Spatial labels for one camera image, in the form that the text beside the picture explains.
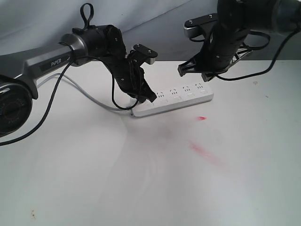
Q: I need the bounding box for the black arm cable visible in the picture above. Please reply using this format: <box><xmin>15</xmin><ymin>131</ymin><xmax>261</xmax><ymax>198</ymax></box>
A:
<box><xmin>0</xmin><ymin>53</ymin><xmax>142</xmax><ymax>146</ymax></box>
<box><xmin>211</xmin><ymin>29</ymin><xmax>301</xmax><ymax>82</ymax></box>

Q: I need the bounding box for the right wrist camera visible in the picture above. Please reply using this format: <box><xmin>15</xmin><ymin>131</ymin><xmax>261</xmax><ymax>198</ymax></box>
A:
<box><xmin>183</xmin><ymin>13</ymin><xmax>218</xmax><ymax>42</ymax></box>

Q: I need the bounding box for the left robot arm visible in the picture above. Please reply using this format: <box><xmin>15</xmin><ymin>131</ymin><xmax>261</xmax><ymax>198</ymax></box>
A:
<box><xmin>0</xmin><ymin>25</ymin><xmax>157</xmax><ymax>136</ymax></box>

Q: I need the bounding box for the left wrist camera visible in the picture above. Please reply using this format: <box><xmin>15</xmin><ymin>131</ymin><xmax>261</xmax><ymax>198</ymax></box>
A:
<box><xmin>132</xmin><ymin>44</ymin><xmax>158</xmax><ymax>66</ymax></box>

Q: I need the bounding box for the white backdrop cloth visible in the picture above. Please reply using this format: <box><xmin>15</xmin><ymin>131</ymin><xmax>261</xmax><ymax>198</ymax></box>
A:
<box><xmin>0</xmin><ymin>0</ymin><xmax>301</xmax><ymax>64</ymax></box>

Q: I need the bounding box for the white power strip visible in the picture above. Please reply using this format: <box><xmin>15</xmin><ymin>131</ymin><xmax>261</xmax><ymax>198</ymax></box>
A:
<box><xmin>131</xmin><ymin>81</ymin><xmax>214</xmax><ymax>118</ymax></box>

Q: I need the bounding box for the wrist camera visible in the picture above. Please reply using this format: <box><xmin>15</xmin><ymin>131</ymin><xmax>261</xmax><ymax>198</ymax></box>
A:
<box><xmin>183</xmin><ymin>13</ymin><xmax>218</xmax><ymax>42</ymax></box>
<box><xmin>132</xmin><ymin>44</ymin><xmax>158</xmax><ymax>66</ymax></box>

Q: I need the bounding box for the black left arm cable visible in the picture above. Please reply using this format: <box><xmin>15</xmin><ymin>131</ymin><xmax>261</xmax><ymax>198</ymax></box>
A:
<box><xmin>0</xmin><ymin>53</ymin><xmax>142</xmax><ymax>146</ymax></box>

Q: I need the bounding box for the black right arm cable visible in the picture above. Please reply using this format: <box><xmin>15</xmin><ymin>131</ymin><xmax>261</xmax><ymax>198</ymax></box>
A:
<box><xmin>211</xmin><ymin>29</ymin><xmax>301</xmax><ymax>82</ymax></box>

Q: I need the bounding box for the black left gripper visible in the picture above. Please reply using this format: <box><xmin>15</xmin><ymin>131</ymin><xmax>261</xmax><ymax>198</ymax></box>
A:
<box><xmin>103</xmin><ymin>53</ymin><xmax>157</xmax><ymax>105</ymax></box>

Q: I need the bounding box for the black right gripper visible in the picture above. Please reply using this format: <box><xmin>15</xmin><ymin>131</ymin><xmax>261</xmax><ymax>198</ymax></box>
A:
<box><xmin>178</xmin><ymin>25</ymin><xmax>250</xmax><ymax>82</ymax></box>

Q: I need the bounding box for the grey power cable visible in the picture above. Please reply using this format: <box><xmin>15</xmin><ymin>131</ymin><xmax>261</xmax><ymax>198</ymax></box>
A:
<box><xmin>36</xmin><ymin>73</ymin><xmax>134</xmax><ymax>113</ymax></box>

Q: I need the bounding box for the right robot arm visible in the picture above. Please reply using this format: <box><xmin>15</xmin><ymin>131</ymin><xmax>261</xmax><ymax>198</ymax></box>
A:
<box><xmin>178</xmin><ymin>0</ymin><xmax>301</xmax><ymax>82</ymax></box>

